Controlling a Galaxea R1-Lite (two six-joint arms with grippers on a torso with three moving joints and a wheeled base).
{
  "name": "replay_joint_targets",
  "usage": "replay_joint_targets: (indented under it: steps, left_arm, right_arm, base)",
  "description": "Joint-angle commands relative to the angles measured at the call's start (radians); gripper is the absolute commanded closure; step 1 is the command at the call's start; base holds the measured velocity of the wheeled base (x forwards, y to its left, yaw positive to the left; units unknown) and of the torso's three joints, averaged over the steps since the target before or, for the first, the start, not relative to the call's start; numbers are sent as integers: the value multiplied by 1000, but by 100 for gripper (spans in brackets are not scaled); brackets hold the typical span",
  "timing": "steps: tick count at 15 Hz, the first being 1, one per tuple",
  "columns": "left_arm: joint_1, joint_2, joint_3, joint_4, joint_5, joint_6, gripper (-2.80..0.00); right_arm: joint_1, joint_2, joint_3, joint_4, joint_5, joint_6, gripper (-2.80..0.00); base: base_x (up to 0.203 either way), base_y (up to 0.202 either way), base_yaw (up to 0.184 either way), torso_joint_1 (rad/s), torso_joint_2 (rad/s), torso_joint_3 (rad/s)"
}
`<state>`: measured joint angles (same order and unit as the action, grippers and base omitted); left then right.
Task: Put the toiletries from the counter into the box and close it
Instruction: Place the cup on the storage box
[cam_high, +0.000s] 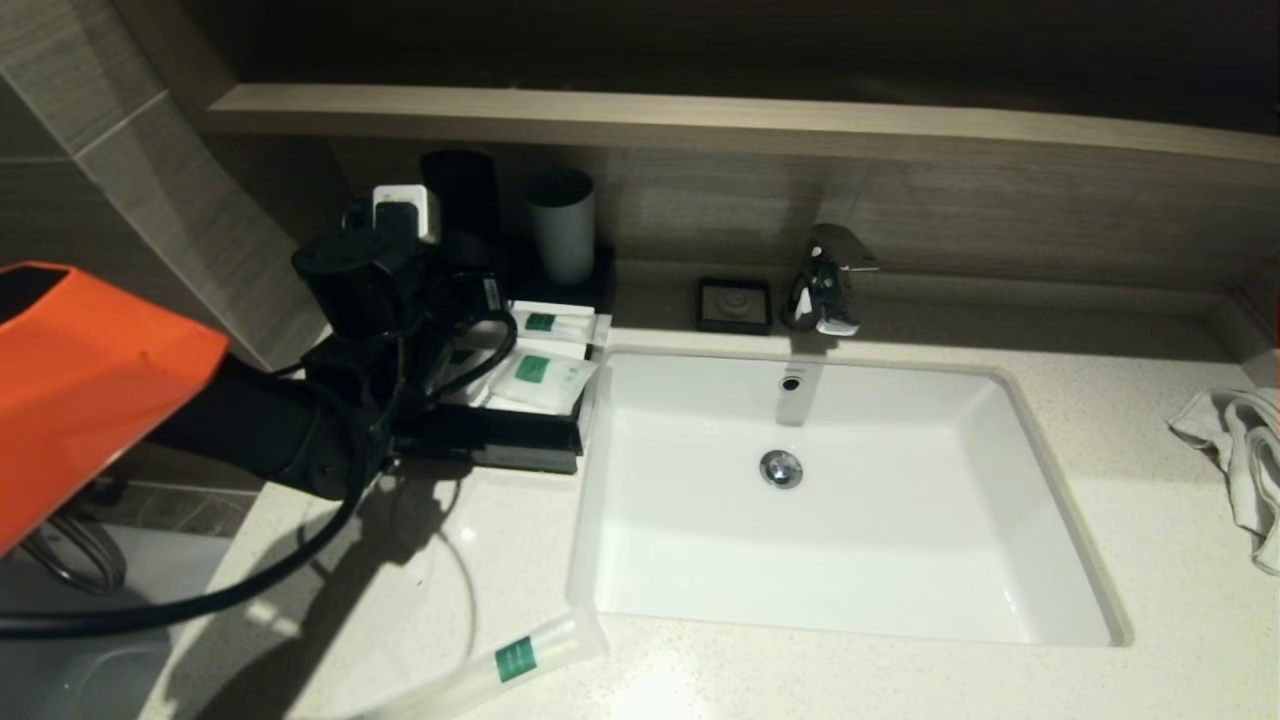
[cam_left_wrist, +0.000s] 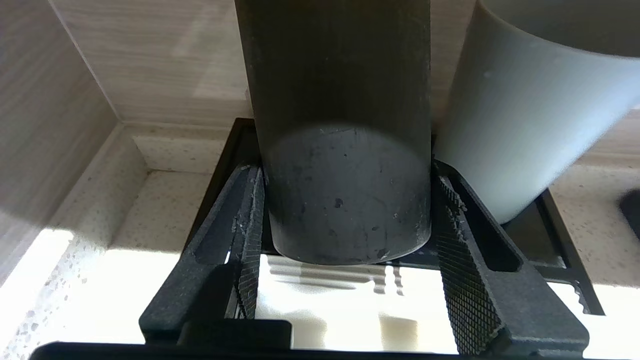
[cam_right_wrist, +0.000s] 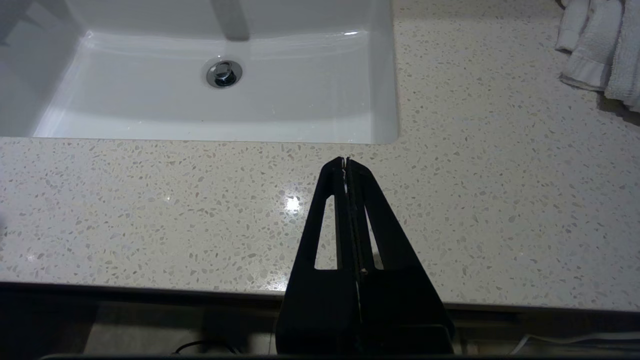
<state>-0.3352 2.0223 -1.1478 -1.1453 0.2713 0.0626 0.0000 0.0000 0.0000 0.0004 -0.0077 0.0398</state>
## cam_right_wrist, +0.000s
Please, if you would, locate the thin white cable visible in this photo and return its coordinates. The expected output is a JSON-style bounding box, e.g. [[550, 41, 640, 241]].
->
[[509, 331, 640, 353]]

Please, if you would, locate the white ceramic sink basin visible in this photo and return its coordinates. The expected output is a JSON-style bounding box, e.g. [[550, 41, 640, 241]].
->
[[0, 0, 401, 146]]

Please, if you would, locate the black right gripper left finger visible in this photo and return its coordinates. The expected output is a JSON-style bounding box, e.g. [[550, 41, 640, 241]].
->
[[275, 157, 362, 355]]

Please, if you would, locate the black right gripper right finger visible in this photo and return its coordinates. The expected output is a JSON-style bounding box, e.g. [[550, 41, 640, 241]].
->
[[346, 158, 456, 355]]

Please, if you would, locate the chrome sink drain plug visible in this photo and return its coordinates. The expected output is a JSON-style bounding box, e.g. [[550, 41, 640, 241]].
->
[[206, 59, 244, 89]]

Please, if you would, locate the white towel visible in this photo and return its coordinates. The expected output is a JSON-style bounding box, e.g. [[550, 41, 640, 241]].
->
[[555, 0, 640, 113]]

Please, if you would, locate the thin black looped cable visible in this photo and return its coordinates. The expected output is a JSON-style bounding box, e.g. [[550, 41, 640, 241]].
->
[[174, 340, 238, 356]]

